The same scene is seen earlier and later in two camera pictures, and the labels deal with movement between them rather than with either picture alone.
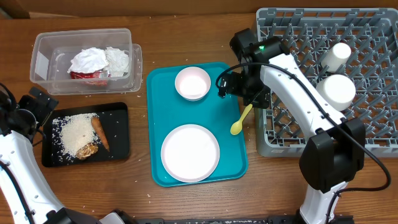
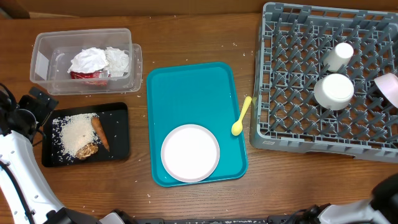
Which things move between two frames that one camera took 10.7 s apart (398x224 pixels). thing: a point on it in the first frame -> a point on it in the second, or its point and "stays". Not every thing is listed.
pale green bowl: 337,91 stays
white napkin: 88,60 stays
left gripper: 41,111 stays
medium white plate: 192,83 -> 388,84
